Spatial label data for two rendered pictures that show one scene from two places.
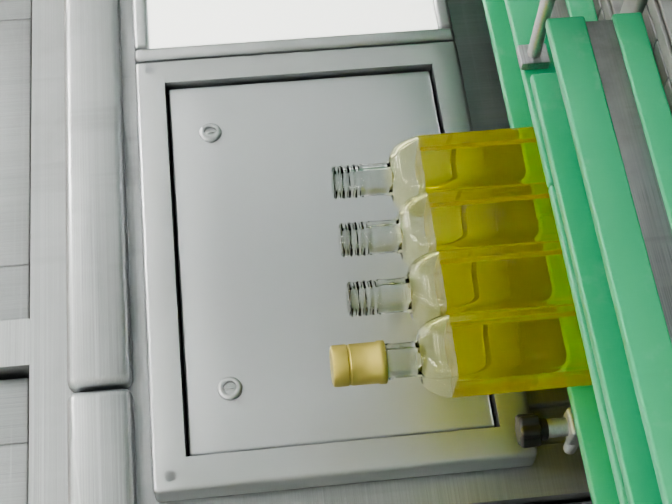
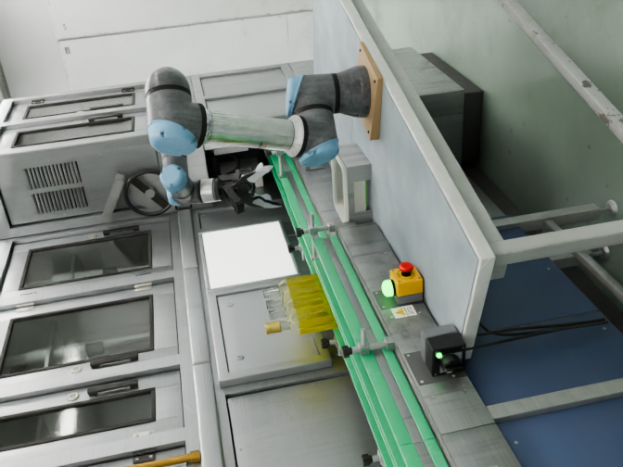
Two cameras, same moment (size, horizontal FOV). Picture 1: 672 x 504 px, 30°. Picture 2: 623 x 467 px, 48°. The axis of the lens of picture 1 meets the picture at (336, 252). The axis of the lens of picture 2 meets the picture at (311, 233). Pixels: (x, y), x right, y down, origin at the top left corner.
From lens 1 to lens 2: 127 cm
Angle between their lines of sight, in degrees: 30
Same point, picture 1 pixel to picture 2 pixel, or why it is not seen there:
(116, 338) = (205, 351)
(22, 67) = (171, 302)
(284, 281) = (254, 333)
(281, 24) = (249, 278)
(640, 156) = (336, 259)
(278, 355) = (253, 348)
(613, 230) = (329, 272)
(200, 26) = (225, 282)
